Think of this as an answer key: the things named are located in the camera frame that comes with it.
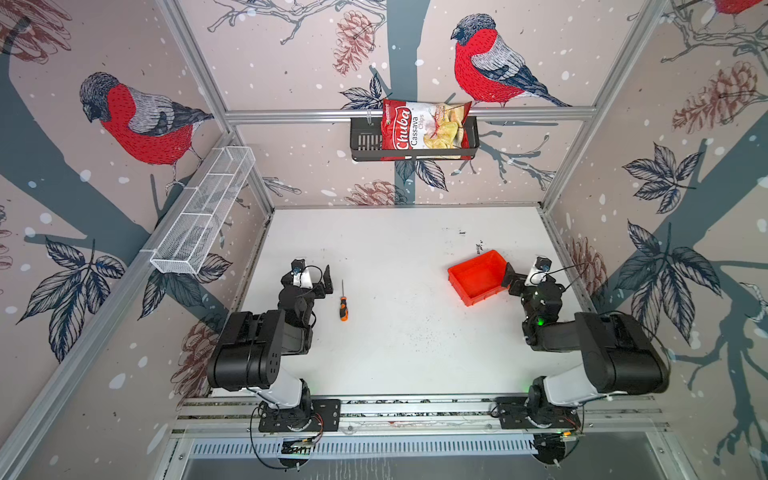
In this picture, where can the orange black screwdriver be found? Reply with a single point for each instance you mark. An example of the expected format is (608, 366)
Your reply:
(343, 307)

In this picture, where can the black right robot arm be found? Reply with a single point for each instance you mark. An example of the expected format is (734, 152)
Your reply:
(617, 357)

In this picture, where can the red cassava chips bag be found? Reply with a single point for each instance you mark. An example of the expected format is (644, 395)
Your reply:
(440, 121)

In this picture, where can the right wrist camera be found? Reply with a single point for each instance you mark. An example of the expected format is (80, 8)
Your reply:
(539, 271)

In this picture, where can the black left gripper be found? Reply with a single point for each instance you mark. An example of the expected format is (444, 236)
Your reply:
(318, 290)

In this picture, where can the black wire wall basket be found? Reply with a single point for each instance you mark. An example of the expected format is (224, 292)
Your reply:
(369, 143)

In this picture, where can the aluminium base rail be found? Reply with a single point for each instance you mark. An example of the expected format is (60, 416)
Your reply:
(415, 414)

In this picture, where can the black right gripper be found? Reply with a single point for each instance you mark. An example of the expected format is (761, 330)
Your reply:
(518, 281)

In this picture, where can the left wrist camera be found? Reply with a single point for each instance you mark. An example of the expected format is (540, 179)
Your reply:
(301, 276)

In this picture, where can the white wire mesh shelf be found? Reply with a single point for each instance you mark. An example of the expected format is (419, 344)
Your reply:
(194, 231)

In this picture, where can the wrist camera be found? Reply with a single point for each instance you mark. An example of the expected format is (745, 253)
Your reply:
(301, 276)
(539, 271)

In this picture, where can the red plastic bin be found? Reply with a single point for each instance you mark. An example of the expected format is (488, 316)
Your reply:
(479, 278)

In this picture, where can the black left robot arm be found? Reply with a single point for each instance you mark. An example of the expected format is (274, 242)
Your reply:
(251, 347)

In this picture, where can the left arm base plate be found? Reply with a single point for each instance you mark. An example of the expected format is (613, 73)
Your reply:
(320, 415)

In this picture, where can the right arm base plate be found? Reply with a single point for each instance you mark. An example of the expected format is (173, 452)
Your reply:
(518, 413)

